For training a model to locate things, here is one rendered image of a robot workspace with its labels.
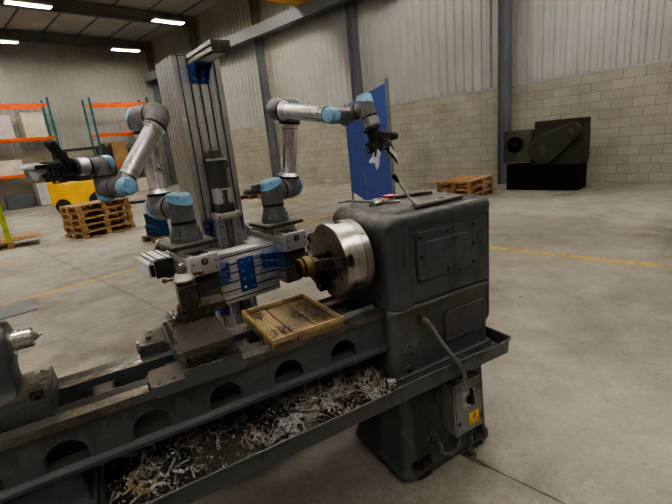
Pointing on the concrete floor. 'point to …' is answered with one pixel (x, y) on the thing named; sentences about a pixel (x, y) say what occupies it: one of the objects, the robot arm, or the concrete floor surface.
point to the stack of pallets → (101, 222)
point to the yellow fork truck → (65, 194)
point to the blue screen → (367, 175)
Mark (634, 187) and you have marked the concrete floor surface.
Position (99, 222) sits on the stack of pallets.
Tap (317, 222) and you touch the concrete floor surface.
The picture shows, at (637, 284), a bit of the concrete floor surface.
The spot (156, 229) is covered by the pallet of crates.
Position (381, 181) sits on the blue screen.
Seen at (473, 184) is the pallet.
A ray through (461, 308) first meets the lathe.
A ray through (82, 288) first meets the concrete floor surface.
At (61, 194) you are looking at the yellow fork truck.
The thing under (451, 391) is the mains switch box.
